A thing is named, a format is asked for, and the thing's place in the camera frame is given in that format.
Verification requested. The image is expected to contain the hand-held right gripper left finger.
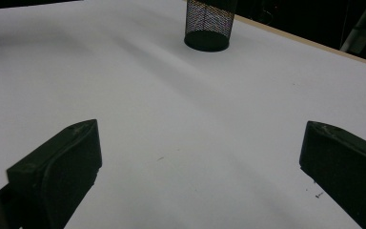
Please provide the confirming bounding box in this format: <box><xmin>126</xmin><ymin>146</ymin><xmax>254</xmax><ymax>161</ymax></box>
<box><xmin>6</xmin><ymin>118</ymin><xmax>103</xmax><ymax>229</ymax></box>

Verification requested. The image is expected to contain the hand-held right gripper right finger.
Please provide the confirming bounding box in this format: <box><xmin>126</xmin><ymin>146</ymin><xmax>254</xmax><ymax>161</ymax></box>
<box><xmin>298</xmin><ymin>120</ymin><xmax>366</xmax><ymax>229</ymax></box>

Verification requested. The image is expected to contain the black mesh cup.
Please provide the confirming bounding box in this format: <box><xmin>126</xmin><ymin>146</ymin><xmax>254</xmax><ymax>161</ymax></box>
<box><xmin>183</xmin><ymin>0</ymin><xmax>238</xmax><ymax>52</ymax></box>

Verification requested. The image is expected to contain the wooden table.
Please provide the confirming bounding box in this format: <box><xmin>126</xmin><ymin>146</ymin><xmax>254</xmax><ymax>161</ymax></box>
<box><xmin>234</xmin><ymin>13</ymin><xmax>366</xmax><ymax>70</ymax></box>

